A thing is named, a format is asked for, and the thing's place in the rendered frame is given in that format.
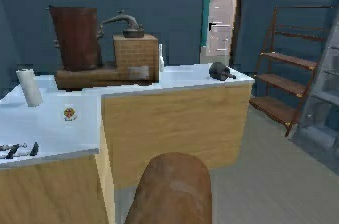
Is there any white paper towel roll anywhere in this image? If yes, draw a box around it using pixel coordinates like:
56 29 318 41
15 68 44 108

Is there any black round pot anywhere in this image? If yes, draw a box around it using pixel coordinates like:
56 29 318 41
208 61 237 82

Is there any white bottle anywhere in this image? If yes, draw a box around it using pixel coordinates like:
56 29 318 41
158 43 166 73

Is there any black-handled utensil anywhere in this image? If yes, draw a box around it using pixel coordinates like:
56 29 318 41
0 141 40 163

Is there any grey metal ladder shelf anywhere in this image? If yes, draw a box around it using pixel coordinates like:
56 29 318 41
291 0 339 174

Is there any pale room door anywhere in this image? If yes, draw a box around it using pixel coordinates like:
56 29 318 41
199 0 237 66

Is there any wooden counter with white top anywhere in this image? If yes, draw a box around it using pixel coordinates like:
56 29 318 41
0 63 256 224

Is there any brown wooden ladder shelf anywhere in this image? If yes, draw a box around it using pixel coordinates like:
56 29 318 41
248 5 338 138

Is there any brown copper still machine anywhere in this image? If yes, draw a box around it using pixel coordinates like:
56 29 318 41
48 5 160 90

